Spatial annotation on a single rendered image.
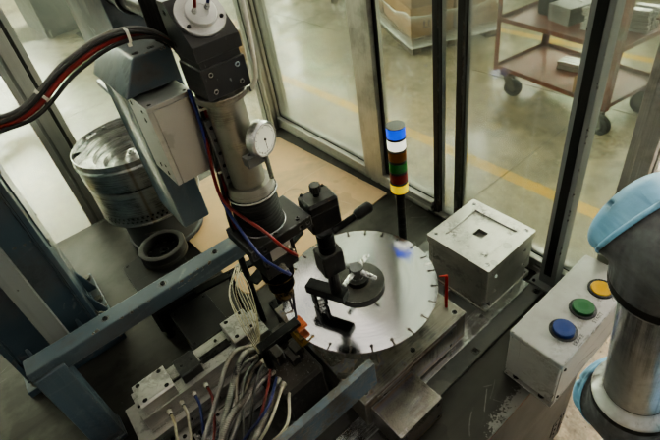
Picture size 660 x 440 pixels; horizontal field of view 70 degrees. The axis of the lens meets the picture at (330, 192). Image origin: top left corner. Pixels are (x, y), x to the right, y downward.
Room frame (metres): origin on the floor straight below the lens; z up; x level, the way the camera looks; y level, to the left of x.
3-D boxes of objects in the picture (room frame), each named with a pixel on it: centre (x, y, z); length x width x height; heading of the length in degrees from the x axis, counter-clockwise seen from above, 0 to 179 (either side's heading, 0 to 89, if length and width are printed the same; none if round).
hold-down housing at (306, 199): (0.61, 0.02, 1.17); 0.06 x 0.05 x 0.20; 114
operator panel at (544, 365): (0.56, -0.44, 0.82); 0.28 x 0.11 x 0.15; 123
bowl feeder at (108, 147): (1.22, 0.54, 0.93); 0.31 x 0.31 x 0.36
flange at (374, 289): (0.67, -0.02, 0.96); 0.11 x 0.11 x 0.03
